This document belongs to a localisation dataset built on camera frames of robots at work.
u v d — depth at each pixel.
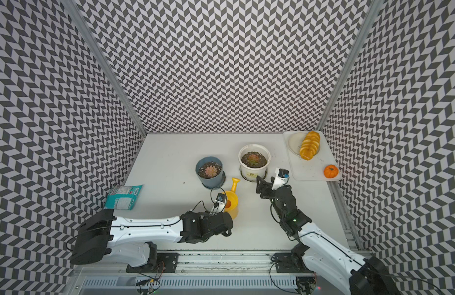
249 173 0.91
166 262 0.73
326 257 0.48
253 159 0.94
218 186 0.94
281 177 0.70
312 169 1.00
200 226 0.56
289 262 0.73
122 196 0.89
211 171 0.90
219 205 0.66
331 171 0.94
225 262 0.75
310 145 1.05
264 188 0.71
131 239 0.44
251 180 0.97
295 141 1.12
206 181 0.93
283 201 0.59
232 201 0.79
